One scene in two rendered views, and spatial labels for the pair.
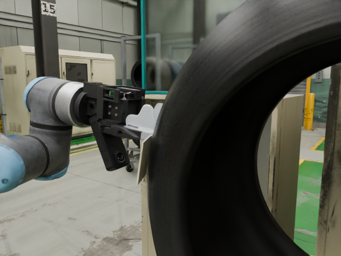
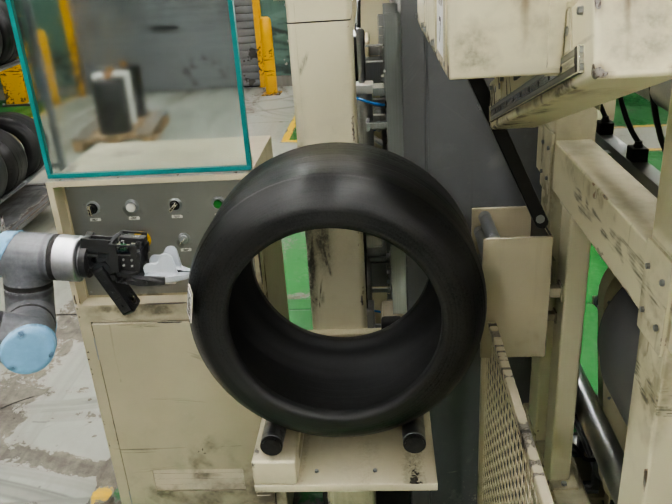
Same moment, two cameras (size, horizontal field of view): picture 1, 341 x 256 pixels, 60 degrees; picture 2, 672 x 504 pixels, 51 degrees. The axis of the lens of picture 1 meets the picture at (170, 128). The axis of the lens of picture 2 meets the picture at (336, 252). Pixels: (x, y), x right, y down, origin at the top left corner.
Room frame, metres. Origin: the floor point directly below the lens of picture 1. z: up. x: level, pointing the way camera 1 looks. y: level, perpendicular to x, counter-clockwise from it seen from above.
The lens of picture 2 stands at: (-0.73, 0.37, 1.79)
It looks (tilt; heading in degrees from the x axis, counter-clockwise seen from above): 24 degrees down; 330
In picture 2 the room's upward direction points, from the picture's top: 4 degrees counter-clockwise
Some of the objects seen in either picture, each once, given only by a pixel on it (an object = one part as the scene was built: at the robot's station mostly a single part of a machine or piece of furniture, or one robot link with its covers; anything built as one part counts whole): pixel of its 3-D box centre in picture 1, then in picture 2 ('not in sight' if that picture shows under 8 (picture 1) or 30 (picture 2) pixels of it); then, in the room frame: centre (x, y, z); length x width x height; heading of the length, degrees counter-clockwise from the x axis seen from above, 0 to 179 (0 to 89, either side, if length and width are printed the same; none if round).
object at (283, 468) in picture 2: not in sight; (284, 418); (0.46, -0.16, 0.84); 0.36 x 0.09 x 0.06; 146
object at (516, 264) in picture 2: not in sight; (507, 280); (0.34, -0.71, 1.05); 0.20 x 0.15 x 0.30; 146
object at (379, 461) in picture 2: not in sight; (348, 430); (0.38, -0.27, 0.80); 0.37 x 0.36 x 0.02; 56
